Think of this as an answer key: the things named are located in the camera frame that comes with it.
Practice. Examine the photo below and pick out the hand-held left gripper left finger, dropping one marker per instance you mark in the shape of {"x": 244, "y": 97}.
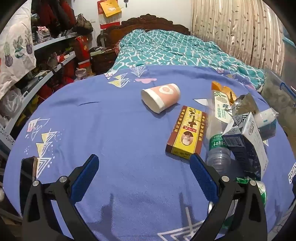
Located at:
{"x": 84, "y": 178}

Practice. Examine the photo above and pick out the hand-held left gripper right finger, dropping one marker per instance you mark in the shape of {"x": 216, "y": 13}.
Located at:
{"x": 203, "y": 178}

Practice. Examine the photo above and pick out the clear plastic bottle green label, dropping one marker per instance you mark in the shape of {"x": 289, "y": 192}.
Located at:
{"x": 217, "y": 160}

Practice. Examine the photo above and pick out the orange peel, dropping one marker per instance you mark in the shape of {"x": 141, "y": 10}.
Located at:
{"x": 217, "y": 87}

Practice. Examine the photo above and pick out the brown and yellow carton box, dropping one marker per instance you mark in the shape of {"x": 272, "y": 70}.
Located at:
{"x": 187, "y": 134}

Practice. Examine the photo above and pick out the blue patterned bedsheet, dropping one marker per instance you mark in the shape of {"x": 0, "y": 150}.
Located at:
{"x": 104, "y": 129}

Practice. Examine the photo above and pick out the blue and white milk carton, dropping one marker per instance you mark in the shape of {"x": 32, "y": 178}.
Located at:
{"x": 247, "y": 143}

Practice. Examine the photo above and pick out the smartphone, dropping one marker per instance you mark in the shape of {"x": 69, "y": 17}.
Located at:
{"x": 27, "y": 169}

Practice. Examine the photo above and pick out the green labelled container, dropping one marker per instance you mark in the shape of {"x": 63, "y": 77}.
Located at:
{"x": 262, "y": 187}

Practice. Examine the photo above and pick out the clear leaf print packet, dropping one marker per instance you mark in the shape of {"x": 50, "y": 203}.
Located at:
{"x": 220, "y": 109}

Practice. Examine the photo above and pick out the white tissue packet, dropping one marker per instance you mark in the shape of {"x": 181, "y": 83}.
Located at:
{"x": 266, "y": 120}

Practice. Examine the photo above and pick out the silver foil wrapper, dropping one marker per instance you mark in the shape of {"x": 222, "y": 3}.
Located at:
{"x": 247, "y": 104}

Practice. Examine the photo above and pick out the pink paper cup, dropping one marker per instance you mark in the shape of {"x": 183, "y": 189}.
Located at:
{"x": 164, "y": 95}

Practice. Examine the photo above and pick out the white plastic bag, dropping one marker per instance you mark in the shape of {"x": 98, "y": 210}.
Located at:
{"x": 10, "y": 104}

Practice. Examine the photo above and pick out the dark wooden nightstand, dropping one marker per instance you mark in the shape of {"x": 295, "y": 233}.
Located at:
{"x": 104, "y": 60}

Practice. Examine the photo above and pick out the red gift bag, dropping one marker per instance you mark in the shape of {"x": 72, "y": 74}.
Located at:
{"x": 81, "y": 48}

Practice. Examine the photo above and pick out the teal patterned quilt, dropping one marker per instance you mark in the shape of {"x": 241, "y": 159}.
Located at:
{"x": 173, "y": 51}

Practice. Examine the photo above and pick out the grey metal shelf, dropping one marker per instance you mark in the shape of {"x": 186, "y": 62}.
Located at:
{"x": 46, "y": 44}

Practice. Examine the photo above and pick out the carved wooden headboard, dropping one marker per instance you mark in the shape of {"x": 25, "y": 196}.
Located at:
{"x": 115, "y": 34}

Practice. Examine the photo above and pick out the white plant print cloth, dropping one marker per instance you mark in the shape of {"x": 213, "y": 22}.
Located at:
{"x": 16, "y": 46}

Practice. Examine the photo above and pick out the brown handbag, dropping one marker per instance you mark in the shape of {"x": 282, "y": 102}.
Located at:
{"x": 83, "y": 25}

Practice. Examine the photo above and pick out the beige leaf print curtain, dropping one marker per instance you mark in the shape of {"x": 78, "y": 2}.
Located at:
{"x": 231, "y": 27}

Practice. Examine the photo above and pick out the pile of clothes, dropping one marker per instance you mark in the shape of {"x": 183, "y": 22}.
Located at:
{"x": 50, "y": 14}

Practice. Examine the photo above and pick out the red and yellow wall calendar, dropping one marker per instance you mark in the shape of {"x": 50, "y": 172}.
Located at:
{"x": 109, "y": 9}

